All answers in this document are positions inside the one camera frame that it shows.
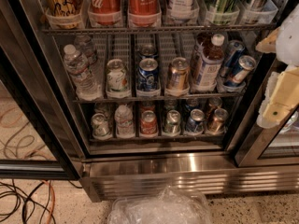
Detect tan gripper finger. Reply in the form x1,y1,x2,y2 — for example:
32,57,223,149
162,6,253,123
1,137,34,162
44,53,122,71
255,27,279,53
262,69,299,124

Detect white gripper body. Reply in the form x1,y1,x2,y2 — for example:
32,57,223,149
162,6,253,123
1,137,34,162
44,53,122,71
256,64,299,130

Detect red coke can front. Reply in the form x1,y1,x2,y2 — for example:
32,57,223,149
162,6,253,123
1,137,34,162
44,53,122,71
140,110,157,134

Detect red coke can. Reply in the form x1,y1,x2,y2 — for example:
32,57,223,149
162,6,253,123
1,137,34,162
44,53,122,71
140,110,157,134
139,101,155,113

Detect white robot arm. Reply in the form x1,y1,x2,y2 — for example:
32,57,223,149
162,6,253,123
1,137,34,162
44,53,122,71
256,5,299,129

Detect red bull can front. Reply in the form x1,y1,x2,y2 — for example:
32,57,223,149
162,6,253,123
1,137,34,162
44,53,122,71
224,55,256,87

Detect red bull can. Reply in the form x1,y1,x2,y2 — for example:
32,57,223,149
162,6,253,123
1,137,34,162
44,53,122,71
224,55,256,87
220,40,245,77

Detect right glass fridge door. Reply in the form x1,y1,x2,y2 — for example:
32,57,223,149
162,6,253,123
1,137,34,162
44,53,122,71
235,107,299,167

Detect glass fridge door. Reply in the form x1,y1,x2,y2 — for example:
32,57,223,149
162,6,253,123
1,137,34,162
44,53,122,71
0,50,78,180
235,107,299,167

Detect red bull can rear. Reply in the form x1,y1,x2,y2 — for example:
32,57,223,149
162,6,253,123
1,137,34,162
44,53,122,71
220,40,245,77

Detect copper can bottom front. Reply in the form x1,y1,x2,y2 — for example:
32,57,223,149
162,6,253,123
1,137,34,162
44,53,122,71
207,108,229,133

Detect copper can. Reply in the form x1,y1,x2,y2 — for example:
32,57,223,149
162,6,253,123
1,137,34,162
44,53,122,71
207,108,229,133
205,97,222,118

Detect copper can bottom rear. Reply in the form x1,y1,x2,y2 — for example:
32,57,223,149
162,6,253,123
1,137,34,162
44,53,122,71
205,97,222,118

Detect green striped can top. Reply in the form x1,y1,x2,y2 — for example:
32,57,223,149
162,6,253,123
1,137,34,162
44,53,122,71
204,0,238,25

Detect blue can bottom front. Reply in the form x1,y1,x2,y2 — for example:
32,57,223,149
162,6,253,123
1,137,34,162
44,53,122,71
185,109,205,133

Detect blue can bottom rear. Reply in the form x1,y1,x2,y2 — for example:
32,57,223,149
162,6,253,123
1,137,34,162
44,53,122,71
184,98,199,113

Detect green silver can bottom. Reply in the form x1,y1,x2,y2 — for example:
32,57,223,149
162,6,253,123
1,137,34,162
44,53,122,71
164,110,180,133

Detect green can bottom rear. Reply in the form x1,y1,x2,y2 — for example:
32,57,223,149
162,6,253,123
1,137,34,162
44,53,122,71
164,100,178,111

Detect copper can middle shelf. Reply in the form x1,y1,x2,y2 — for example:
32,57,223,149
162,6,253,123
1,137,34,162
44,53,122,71
166,57,190,91

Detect red coke can behind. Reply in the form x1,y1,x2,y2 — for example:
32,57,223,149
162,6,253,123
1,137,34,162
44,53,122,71
139,101,155,113

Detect blue can rear middle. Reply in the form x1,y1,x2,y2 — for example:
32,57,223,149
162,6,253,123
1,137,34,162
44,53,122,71
138,44,158,59

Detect blue pepsi can front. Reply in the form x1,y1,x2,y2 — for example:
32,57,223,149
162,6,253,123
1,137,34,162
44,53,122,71
137,58,159,91

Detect right coca-cola can top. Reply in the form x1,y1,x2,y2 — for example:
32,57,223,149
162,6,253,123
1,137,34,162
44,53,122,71
129,0,158,27

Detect coca-cola can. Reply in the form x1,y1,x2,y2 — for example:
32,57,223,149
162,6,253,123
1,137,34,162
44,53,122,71
91,0,121,25
129,0,158,27

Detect water bottle bottom shelf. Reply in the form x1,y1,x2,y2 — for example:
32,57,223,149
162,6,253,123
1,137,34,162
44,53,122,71
114,105,134,136

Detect water bottle shelf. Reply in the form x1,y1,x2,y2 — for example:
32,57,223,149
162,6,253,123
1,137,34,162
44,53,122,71
114,105,134,136
64,44,100,101
74,35,97,64

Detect white green can middle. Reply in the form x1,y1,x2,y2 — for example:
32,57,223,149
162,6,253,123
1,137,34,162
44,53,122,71
107,59,128,91

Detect silver can bottom left rear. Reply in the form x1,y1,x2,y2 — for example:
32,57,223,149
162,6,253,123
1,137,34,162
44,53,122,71
94,103,112,119

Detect left coca-cola can top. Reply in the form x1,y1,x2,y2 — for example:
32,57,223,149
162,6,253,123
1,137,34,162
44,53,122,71
91,0,121,25

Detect front water bottle middle shelf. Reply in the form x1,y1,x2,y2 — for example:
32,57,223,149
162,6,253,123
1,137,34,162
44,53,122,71
64,44,100,101

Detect rear water bottle middle shelf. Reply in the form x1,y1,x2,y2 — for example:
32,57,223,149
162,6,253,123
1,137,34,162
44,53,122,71
74,35,97,64

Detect yellow can top shelf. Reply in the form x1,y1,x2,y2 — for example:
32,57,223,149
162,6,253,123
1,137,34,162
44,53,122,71
46,0,83,29

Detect left glass fridge door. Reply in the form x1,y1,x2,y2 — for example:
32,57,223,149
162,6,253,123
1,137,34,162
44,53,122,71
0,50,78,180

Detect tea bottle white cap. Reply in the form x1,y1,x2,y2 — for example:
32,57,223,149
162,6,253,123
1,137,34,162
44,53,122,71
191,33,224,92

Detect white labelled bottle top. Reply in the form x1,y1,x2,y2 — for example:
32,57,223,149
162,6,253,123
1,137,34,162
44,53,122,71
166,0,194,21

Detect clear plastic bag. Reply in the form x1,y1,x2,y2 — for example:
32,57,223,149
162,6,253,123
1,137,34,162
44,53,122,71
107,187,212,224

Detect top wire shelf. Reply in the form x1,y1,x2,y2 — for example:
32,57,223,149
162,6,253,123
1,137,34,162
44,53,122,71
41,23,277,35

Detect wire shelf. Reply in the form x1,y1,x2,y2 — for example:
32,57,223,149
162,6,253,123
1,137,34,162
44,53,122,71
73,91,245,104
41,23,277,35

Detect middle wire shelf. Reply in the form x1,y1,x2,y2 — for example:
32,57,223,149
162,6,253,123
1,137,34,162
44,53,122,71
73,91,245,104

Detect fridge stainless steel frame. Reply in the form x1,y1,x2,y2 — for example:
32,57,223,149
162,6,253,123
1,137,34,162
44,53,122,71
0,0,299,203

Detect orange cable on floor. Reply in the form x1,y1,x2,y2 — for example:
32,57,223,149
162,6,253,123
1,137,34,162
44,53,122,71
41,179,57,224

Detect black cables on floor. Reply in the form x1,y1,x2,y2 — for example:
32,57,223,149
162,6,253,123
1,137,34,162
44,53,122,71
0,179,83,224

